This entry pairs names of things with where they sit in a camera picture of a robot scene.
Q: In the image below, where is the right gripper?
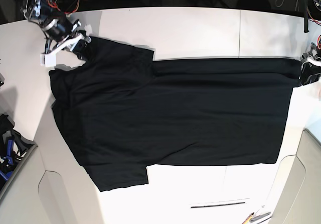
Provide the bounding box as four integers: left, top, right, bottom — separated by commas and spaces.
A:
41, 18, 93, 60

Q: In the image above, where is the black T-shirt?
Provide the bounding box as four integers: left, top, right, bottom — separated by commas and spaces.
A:
49, 38, 301, 191

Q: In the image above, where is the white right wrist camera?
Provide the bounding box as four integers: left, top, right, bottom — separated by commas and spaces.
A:
40, 54, 57, 68

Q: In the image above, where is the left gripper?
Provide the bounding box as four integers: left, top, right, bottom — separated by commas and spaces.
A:
300, 42, 321, 85

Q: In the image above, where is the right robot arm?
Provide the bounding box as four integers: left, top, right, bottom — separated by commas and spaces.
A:
21, 0, 91, 67

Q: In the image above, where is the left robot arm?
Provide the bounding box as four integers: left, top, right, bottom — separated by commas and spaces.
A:
300, 0, 320, 85

